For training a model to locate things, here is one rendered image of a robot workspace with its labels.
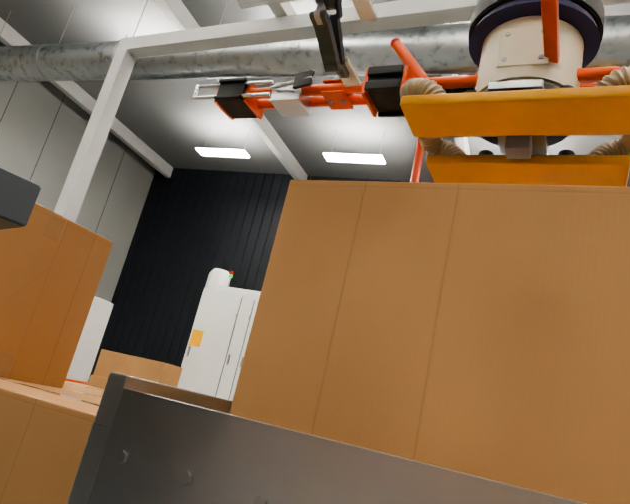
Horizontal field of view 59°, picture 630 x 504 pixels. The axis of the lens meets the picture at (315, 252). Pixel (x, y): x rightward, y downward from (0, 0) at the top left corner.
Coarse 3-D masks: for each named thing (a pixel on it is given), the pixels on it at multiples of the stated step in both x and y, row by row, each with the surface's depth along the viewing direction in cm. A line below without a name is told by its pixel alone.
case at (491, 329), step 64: (320, 192) 83; (384, 192) 79; (448, 192) 75; (512, 192) 71; (576, 192) 68; (320, 256) 79; (384, 256) 75; (448, 256) 71; (512, 256) 68; (576, 256) 65; (256, 320) 79; (320, 320) 75; (384, 320) 72; (448, 320) 68; (512, 320) 65; (576, 320) 63; (256, 384) 76; (320, 384) 72; (384, 384) 69; (448, 384) 66; (512, 384) 63; (576, 384) 60; (384, 448) 66; (448, 448) 63; (512, 448) 61; (576, 448) 58
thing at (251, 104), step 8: (248, 88) 120; (216, 104) 123; (224, 104) 122; (232, 104) 122; (240, 104) 121; (248, 104) 120; (256, 104) 123; (224, 112) 126; (232, 112) 125; (240, 112) 124; (248, 112) 123; (256, 112) 123
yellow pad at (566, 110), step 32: (416, 96) 88; (448, 96) 86; (480, 96) 84; (512, 96) 82; (544, 96) 80; (576, 96) 78; (608, 96) 76; (416, 128) 94; (448, 128) 92; (480, 128) 90; (512, 128) 88; (544, 128) 86; (576, 128) 84; (608, 128) 83
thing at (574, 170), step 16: (432, 160) 105; (448, 160) 103; (464, 160) 102; (480, 160) 101; (496, 160) 100; (512, 160) 99; (528, 160) 97; (544, 160) 96; (560, 160) 95; (576, 160) 94; (592, 160) 93; (608, 160) 92; (624, 160) 91; (432, 176) 110; (448, 176) 108; (464, 176) 107; (480, 176) 105; (496, 176) 104; (512, 176) 103; (528, 176) 101; (544, 176) 100; (560, 176) 99; (576, 176) 98; (592, 176) 96; (608, 176) 95; (624, 176) 94
